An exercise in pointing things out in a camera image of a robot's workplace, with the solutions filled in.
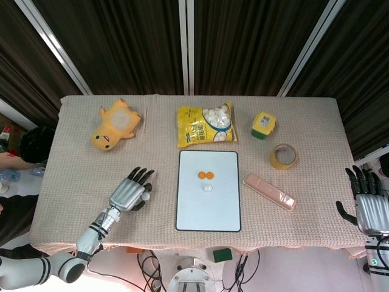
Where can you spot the yellow marshmallow bag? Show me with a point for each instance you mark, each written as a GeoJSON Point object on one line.
{"type": "Point", "coordinates": [194, 127]}

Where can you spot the yellow plush toy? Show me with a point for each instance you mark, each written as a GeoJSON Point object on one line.
{"type": "Point", "coordinates": [117, 121]}

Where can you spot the green mini bin yellow lid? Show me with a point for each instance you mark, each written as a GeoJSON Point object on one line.
{"type": "Point", "coordinates": [263, 123]}

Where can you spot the white frame bar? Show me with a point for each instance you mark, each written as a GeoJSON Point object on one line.
{"type": "Point", "coordinates": [18, 114]}

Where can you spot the person bare forearm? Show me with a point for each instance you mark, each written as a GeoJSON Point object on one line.
{"type": "Point", "coordinates": [12, 161]}

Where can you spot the dark brown curtain panel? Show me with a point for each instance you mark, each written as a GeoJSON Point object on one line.
{"type": "Point", "coordinates": [249, 45]}
{"type": "Point", "coordinates": [358, 76]}
{"type": "Point", "coordinates": [18, 67]}
{"type": "Point", "coordinates": [121, 45]}

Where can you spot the clear plastic bottle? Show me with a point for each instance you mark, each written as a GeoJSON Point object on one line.
{"type": "Point", "coordinates": [9, 175]}

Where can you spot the pink long pencil case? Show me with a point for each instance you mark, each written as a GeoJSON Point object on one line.
{"type": "Point", "coordinates": [267, 190]}

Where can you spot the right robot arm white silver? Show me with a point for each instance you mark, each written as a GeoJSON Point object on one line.
{"type": "Point", "coordinates": [375, 261]}

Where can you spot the orange round magnet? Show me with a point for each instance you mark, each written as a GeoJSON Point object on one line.
{"type": "Point", "coordinates": [209, 175]}
{"type": "Point", "coordinates": [201, 175]}

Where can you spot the yellow packing tape roll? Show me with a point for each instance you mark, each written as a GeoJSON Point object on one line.
{"type": "Point", "coordinates": [276, 163]}

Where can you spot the beige waffle tablecloth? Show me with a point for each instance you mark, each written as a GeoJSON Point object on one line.
{"type": "Point", "coordinates": [76, 182]}

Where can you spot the green block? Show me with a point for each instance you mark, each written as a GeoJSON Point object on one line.
{"type": "Point", "coordinates": [222, 255]}

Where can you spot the white round magnet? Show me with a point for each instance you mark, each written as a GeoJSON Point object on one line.
{"type": "Point", "coordinates": [147, 196]}
{"type": "Point", "coordinates": [208, 188]}

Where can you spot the white frame post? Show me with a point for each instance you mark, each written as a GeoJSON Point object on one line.
{"type": "Point", "coordinates": [54, 45]}
{"type": "Point", "coordinates": [186, 45]}
{"type": "Point", "coordinates": [307, 45]}

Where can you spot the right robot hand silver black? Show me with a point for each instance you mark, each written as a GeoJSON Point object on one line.
{"type": "Point", "coordinates": [372, 210]}

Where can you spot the white magnetic board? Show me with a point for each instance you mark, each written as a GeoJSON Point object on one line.
{"type": "Point", "coordinates": [208, 213]}

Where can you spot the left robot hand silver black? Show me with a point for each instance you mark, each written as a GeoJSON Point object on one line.
{"type": "Point", "coordinates": [126, 194]}

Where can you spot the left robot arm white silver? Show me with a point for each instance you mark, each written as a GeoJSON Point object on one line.
{"type": "Point", "coordinates": [88, 237]}

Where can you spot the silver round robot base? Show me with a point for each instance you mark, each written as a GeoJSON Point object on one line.
{"type": "Point", "coordinates": [191, 275]}

